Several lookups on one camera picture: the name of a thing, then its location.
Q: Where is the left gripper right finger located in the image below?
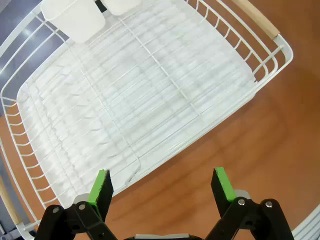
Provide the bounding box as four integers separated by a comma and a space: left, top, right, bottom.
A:
204, 166, 296, 240

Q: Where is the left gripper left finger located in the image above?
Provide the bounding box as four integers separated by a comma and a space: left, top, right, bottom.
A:
34, 168, 118, 240

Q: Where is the white ridged plate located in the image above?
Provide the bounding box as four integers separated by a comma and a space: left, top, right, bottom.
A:
291, 206, 320, 240

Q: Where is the white plastic drain tray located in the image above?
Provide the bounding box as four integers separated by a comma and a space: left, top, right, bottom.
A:
16, 0, 257, 210

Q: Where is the large white cutlery cup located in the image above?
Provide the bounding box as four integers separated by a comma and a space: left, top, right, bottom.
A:
39, 0, 106, 44

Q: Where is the small white cutlery cup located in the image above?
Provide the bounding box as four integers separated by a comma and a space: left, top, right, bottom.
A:
101, 0, 141, 16

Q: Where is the wooden rack handle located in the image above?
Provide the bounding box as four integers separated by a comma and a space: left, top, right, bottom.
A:
0, 174, 23, 226
231, 0, 281, 39

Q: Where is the white wire dish rack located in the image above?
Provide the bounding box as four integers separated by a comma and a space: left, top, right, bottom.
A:
0, 0, 294, 240

